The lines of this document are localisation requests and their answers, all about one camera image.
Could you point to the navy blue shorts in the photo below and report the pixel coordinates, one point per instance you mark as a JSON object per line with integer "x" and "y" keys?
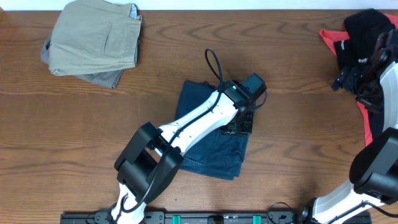
{"x": 217, "y": 155}

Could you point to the folded khaki trousers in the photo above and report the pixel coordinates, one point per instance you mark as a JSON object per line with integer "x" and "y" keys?
{"x": 93, "y": 36}

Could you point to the folded grey trousers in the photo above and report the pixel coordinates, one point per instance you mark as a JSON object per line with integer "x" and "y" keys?
{"x": 105, "y": 79}

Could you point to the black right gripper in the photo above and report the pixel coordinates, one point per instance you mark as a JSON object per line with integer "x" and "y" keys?
{"x": 347, "y": 79}

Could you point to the light blue folded garment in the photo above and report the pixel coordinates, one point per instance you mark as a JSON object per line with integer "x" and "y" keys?
{"x": 134, "y": 13}

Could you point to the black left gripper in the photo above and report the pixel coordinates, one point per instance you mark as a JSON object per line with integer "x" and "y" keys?
{"x": 241, "y": 126}

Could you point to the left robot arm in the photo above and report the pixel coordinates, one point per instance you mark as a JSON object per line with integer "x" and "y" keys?
{"x": 152, "y": 157}

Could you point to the black printed t-shirt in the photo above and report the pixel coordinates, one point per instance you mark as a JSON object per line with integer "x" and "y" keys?
{"x": 377, "y": 89}

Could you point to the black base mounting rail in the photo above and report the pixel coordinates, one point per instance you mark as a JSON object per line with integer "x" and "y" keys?
{"x": 277, "y": 215}

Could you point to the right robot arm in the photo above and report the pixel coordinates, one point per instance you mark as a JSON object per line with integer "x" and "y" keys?
{"x": 372, "y": 179}

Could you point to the red t-shirt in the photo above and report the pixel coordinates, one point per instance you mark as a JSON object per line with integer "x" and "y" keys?
{"x": 331, "y": 36}

